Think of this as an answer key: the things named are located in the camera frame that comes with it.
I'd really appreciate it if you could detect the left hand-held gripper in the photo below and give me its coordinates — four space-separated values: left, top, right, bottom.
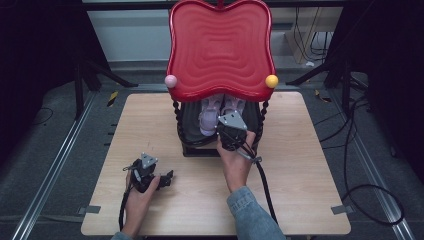
123 152 175 194

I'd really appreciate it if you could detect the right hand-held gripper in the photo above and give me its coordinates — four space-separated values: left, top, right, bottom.
215 110 258 153

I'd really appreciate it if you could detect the lilac child's sandal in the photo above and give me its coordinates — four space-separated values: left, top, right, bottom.
221 94 247 118
198 94 225 137

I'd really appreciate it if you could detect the red and black shoe rack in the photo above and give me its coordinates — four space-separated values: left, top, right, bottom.
165 0 278 158

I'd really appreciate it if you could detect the person's left hand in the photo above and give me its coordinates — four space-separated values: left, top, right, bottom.
121 170 162 238

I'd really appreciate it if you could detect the person's right hand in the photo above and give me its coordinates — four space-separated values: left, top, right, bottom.
216 130 257 194

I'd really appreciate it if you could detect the grey tape piece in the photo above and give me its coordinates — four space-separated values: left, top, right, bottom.
330 204 354 216
77 205 102 215

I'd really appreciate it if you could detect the yellow ball knob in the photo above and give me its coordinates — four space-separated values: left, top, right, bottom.
265 74 280 89

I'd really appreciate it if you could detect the pink ball knob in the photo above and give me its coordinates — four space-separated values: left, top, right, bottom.
164 74 178 89

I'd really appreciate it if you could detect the yellow black striped tape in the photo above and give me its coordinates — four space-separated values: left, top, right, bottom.
106 90 120 108
314 88 333 104

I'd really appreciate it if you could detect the black tripod stand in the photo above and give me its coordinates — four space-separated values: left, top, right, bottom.
285 58 355 116
73 58 139 121

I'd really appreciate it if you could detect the black curtain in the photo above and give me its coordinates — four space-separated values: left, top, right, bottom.
324 0 424 184
0 0 111 168

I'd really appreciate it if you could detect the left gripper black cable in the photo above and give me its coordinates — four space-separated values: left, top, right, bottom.
118 184 134 232

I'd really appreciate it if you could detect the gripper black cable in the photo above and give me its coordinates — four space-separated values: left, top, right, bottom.
237 146 280 225
118 184 134 232

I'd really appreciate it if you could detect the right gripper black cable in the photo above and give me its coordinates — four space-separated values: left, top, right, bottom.
237 146 280 225

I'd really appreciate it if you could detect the metal floor rail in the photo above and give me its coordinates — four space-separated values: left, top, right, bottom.
11 90 98 240
328 89 417 240

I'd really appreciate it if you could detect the thin black floor cable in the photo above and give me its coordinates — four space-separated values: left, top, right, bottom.
29 106 55 128

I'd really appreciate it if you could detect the looped black floor cable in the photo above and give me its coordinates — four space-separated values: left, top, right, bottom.
313 94 406 227

